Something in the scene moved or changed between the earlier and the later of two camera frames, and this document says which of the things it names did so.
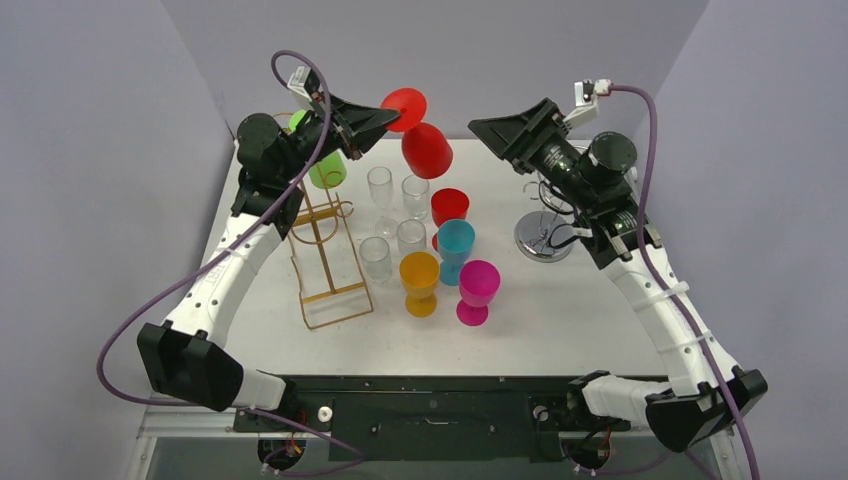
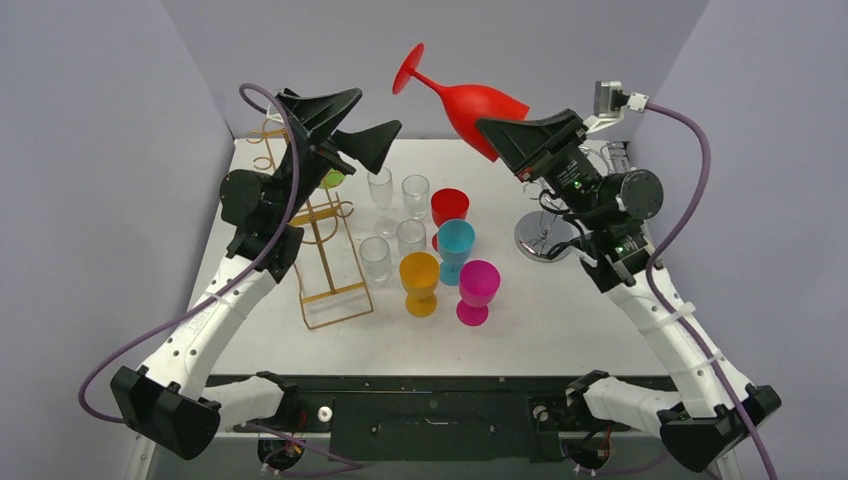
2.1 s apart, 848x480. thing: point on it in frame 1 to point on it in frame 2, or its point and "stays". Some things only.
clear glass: (411, 235) stays
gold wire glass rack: (321, 249) stays
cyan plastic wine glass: (455, 242) stays
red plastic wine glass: (426, 151) to (467, 103)
